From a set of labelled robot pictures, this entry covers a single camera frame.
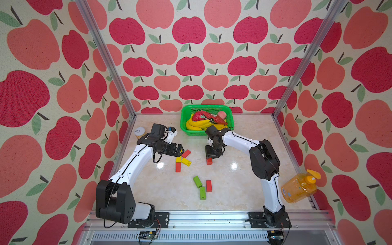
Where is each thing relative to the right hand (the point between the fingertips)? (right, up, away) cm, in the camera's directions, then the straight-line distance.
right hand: (208, 159), depth 95 cm
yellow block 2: (-14, -1, -1) cm, 14 cm away
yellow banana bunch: (-4, +22, +9) cm, 24 cm away
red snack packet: (-5, +29, +14) cm, 32 cm away
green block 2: (-4, -16, -13) cm, 21 cm away
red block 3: (0, -1, -2) cm, 2 cm away
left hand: (-18, +7, -12) cm, 23 cm away
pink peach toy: (+12, +30, +17) cm, 36 cm away
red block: (-19, -4, -2) cm, 20 cm away
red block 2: (-14, +3, +4) cm, 15 cm away
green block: (-7, -11, -9) cm, 16 cm away
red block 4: (-1, -13, -11) cm, 17 cm away
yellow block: (-19, 0, +1) cm, 19 cm away
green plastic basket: (-15, +34, +21) cm, 42 cm away
